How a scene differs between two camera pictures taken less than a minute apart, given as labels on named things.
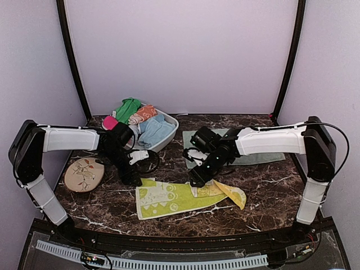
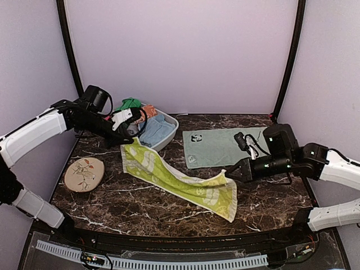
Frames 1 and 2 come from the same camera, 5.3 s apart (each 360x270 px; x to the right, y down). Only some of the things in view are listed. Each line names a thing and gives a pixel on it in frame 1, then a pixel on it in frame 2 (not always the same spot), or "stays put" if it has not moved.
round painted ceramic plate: [84, 174] stays put
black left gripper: [127, 180] to [118, 139]
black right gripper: [200, 177] to [248, 172]
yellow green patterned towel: [154, 197] to [215, 194]
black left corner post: [66, 43] stays put
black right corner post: [294, 59] stays put
